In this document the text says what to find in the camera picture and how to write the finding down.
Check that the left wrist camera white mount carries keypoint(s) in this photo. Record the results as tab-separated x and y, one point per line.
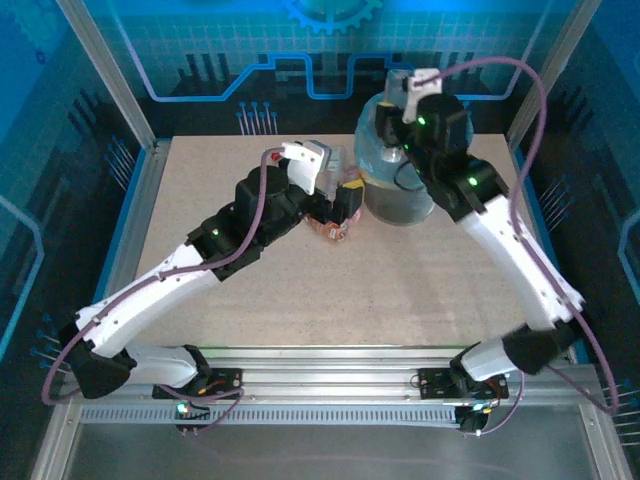
305	165

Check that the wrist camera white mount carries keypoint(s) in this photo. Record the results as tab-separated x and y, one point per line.
305	165
417	95

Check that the aluminium front beam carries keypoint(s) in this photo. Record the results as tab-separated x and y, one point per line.
325	380

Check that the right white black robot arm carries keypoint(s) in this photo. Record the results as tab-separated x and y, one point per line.
520	260

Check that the grey metal front panel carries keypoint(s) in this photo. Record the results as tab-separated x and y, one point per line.
325	455

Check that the right black connector box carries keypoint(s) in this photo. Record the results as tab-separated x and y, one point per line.
470	422

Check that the grey bin blue liner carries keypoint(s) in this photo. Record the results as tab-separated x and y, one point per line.
395	200

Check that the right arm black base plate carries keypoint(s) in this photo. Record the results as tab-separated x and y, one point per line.
430	385

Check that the clear bottle white label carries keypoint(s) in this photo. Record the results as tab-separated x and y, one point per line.
339	165

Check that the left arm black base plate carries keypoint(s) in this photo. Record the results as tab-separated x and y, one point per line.
227	380

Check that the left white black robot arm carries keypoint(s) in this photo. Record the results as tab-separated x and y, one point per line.
140	300

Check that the left black connector box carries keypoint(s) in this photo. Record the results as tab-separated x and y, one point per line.
187	427

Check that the aluminium frame post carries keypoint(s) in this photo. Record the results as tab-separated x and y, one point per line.
117	85
560	50

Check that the brown label drink bottle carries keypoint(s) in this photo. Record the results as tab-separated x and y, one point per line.
332	232

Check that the black connector box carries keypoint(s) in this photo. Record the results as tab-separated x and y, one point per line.
187	427
470	422

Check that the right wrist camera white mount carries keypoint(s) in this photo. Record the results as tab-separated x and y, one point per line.
417	95

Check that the aluminium side rail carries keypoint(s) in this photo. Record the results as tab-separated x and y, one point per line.
145	200

